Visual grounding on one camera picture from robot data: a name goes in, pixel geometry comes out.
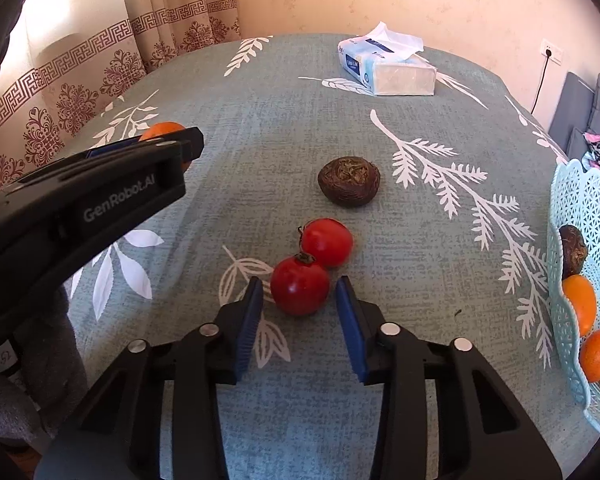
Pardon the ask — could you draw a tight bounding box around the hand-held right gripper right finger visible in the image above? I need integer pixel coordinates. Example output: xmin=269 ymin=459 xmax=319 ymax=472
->
xmin=334 ymin=276 xmax=564 ymax=480

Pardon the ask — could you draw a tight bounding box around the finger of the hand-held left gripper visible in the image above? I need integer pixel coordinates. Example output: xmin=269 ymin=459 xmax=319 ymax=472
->
xmin=140 ymin=126 xmax=205 ymax=173
xmin=86 ymin=139 xmax=143 ymax=161

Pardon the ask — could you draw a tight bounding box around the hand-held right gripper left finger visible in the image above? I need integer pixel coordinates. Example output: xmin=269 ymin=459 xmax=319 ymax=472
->
xmin=34 ymin=276 xmax=265 ymax=480

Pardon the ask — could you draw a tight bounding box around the small round orange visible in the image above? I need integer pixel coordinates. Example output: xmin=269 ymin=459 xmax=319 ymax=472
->
xmin=139 ymin=121 xmax=197 ymax=172

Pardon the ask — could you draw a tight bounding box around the red tomato with stem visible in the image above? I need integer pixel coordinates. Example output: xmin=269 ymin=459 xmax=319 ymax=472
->
xmin=270 ymin=253 xmax=331 ymax=317

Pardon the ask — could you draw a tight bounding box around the light blue lattice basket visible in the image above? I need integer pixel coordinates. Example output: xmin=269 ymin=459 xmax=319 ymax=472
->
xmin=546 ymin=158 xmax=600 ymax=434

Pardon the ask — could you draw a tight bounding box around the oval smooth orange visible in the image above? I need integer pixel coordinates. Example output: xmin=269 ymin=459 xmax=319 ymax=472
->
xmin=562 ymin=274 xmax=598 ymax=337

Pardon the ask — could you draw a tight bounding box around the dark water chestnut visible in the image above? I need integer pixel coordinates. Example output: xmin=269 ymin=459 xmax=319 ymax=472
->
xmin=317 ymin=157 xmax=381 ymax=207
xmin=559 ymin=224 xmax=589 ymax=281

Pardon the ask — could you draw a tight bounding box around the person's left forearm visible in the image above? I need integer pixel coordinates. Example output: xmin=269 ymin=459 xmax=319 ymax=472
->
xmin=0 ymin=280 xmax=89 ymax=453

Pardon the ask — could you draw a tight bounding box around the beige patterned curtain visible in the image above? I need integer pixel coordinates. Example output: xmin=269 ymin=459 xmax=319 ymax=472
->
xmin=0 ymin=0 xmax=242 ymax=201

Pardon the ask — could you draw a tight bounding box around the tissue pack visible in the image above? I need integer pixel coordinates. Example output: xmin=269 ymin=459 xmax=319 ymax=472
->
xmin=337 ymin=21 xmax=437 ymax=97

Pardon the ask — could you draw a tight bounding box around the black power cable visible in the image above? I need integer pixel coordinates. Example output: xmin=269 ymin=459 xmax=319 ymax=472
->
xmin=529 ymin=57 xmax=552 ymax=117

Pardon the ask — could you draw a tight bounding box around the white wall socket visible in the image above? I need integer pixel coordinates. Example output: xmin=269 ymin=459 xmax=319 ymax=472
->
xmin=538 ymin=38 xmax=565 ymax=66

